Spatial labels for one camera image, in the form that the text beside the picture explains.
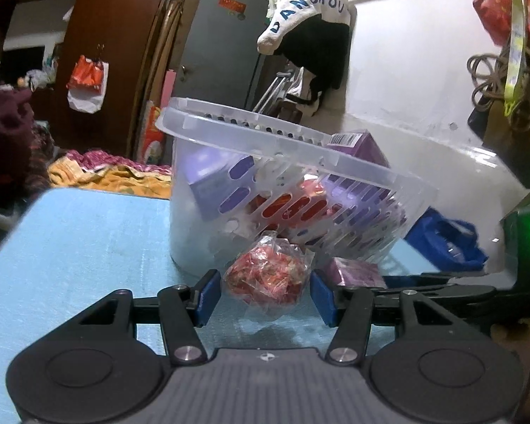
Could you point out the white hat with blue letters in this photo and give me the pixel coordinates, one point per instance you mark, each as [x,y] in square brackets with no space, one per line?
[309,4]

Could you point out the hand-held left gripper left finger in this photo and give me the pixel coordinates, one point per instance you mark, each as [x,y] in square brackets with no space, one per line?
[208,297]

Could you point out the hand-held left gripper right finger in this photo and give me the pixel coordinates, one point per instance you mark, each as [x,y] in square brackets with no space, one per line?
[324,300]

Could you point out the red printed poster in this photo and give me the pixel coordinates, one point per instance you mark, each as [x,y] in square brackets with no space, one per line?
[152,137]

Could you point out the blue cloth bag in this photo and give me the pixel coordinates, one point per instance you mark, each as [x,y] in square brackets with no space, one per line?
[446,238]

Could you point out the red packet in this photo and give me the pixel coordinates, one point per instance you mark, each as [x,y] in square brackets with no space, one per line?
[291,205]

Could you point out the white plastic slotted basket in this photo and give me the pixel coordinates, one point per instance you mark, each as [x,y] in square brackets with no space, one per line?
[229,141]

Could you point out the metal tube frame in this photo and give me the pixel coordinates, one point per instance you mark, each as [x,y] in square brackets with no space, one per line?
[269,92]

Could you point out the brown wooden wardrobe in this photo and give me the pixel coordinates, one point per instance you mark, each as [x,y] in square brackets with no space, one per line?
[106,31]

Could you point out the yellow and pink blanket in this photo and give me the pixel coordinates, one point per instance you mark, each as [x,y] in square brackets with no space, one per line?
[115,176]

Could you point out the red candy bag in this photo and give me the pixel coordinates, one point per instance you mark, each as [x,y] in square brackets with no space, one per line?
[265,274]

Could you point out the white and black garment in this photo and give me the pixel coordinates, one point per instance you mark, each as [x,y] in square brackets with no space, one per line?
[307,92]

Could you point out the dark hanging bag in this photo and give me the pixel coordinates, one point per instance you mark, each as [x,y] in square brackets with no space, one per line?
[512,145]

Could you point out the small purple box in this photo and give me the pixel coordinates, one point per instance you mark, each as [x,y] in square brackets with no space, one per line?
[357,273]

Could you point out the red hanging bag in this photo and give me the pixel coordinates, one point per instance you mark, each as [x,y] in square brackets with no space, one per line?
[494,9]

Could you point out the red and white plastic bag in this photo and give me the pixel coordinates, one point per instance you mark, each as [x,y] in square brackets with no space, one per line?
[86,84]

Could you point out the purple box with barcode label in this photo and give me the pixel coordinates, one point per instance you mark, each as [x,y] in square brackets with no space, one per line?
[362,143]

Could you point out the grey door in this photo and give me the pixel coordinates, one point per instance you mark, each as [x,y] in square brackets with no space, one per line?
[221,44]

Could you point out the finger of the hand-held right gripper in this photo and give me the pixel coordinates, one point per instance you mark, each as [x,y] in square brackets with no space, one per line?
[428,283]

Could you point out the dark maroon clothing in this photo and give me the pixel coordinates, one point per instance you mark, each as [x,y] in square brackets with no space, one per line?
[4,141]

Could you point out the black coat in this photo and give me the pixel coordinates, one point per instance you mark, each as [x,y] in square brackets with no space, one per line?
[322,53]

